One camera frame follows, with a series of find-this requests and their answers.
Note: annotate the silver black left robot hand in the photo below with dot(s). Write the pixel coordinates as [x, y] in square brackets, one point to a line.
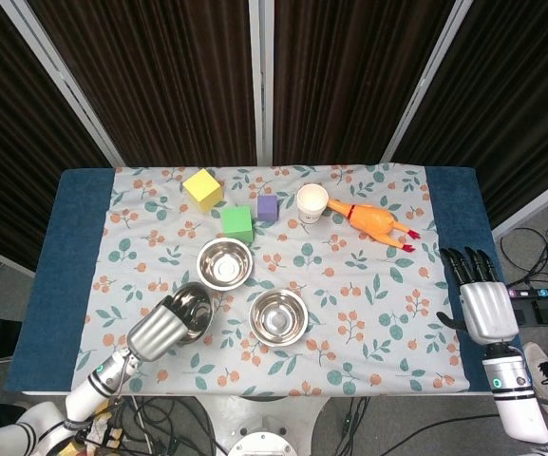
[157, 330]

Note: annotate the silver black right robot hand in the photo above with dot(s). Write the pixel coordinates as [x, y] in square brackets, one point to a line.
[489, 311]

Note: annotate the metal bowl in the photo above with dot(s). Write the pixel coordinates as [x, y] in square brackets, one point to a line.
[225, 265]
[278, 319]
[193, 290]

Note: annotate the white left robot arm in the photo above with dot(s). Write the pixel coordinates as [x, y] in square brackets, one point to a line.
[83, 399]

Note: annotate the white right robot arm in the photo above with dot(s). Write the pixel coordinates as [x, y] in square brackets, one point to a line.
[515, 404]

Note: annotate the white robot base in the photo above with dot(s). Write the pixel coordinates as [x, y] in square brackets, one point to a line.
[264, 423]

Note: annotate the blue table cover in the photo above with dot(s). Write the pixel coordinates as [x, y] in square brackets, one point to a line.
[69, 247]

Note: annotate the floral tablecloth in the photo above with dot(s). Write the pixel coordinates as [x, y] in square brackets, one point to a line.
[359, 304]

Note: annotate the green cube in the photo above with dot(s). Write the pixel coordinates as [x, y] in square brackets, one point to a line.
[237, 222]

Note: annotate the orange rubber chicken toy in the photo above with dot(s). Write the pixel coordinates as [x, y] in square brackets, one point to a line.
[373, 222]

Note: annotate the yellow block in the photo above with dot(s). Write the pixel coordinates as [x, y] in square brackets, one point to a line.
[71, 450]

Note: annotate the yellow cube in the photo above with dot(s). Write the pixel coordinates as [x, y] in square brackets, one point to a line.
[202, 189]

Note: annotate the purple cube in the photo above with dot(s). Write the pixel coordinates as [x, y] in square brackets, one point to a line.
[267, 207]

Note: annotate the white paper cup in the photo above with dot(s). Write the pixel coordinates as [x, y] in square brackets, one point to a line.
[311, 202]

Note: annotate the dark pleated partition panel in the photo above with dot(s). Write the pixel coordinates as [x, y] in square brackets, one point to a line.
[349, 85]
[17, 142]
[159, 85]
[515, 95]

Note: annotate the white partition frame bar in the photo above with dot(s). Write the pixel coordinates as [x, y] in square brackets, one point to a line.
[3, 259]
[539, 208]

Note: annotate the white partition frame post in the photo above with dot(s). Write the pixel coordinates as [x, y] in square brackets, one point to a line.
[260, 71]
[60, 76]
[424, 81]

